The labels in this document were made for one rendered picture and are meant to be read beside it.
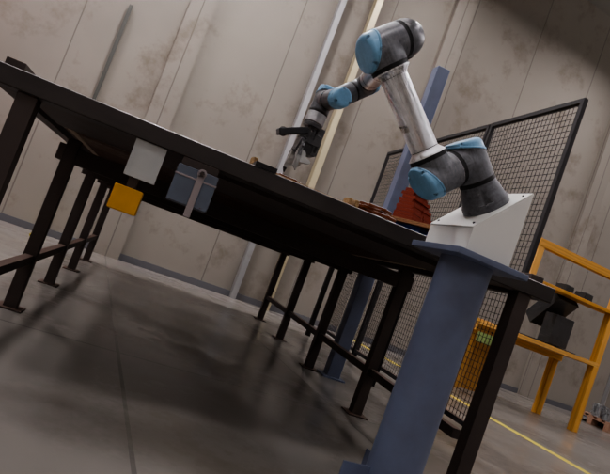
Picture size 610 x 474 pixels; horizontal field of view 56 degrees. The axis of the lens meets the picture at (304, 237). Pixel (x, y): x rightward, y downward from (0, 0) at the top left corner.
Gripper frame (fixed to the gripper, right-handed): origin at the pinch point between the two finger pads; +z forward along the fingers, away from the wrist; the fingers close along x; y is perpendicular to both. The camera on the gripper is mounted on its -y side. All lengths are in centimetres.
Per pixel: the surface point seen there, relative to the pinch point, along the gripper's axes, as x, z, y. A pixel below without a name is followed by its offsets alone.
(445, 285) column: -53, 20, 48
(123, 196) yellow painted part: -20, 33, -49
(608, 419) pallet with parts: 414, 43, 672
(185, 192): -21.3, 24.5, -32.5
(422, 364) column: -55, 44, 50
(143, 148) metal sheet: -18, 17, -50
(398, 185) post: 167, -55, 121
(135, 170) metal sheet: -18, 25, -49
